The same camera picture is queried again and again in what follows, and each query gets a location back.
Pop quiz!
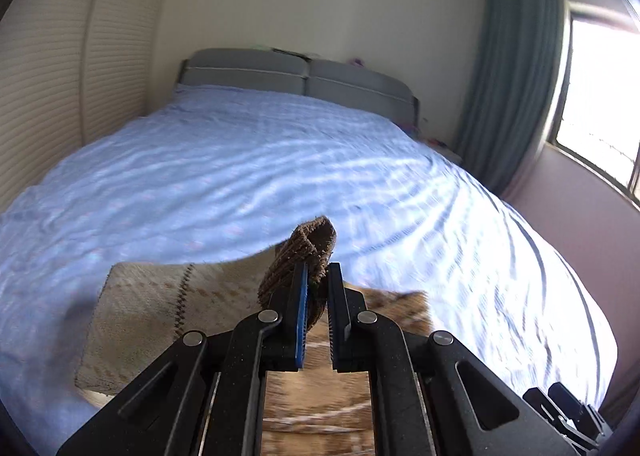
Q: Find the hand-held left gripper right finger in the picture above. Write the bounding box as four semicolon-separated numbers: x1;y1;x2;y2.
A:
327;262;581;456

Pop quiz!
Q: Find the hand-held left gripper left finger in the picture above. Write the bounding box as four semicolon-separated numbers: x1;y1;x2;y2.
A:
56;263;309;456

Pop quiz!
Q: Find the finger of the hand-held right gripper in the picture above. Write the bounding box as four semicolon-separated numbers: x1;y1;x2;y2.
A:
522;382;613;456

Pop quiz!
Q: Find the brown patterned knit sweater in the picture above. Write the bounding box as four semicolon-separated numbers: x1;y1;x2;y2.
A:
75;217;436;456

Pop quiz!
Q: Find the bed with blue floral sheet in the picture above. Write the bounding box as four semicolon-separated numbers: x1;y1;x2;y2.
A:
0;86;618;447

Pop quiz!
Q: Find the grey padded headboard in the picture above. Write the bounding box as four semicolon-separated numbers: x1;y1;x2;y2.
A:
176;48;421;129

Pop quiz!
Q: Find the teal curtain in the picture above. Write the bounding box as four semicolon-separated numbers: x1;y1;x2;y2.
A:
452;0;571;194

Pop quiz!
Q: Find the cream ribbed wardrobe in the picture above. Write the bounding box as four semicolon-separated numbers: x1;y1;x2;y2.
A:
0;0;196;211

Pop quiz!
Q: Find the window with metal frame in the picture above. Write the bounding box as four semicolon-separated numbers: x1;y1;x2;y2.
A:
547;0;640;209

